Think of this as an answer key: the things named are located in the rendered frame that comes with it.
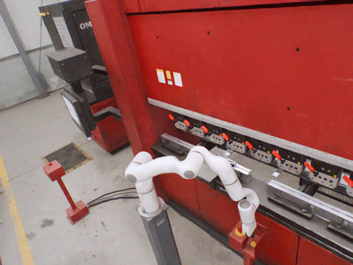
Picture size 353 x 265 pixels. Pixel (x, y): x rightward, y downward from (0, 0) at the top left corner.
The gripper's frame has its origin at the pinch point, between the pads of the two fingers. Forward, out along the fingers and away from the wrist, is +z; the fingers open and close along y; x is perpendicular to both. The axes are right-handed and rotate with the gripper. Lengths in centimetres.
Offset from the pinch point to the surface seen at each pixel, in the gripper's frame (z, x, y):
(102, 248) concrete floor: 72, -154, 60
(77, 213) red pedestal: 60, -215, 52
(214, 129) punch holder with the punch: -42, -50, -44
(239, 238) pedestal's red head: 5.8, -7.7, 4.1
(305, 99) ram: -79, 18, -44
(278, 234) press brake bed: 22.4, 7.6, -20.4
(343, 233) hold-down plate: 0, 45, -27
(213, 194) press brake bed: 17, -52, -26
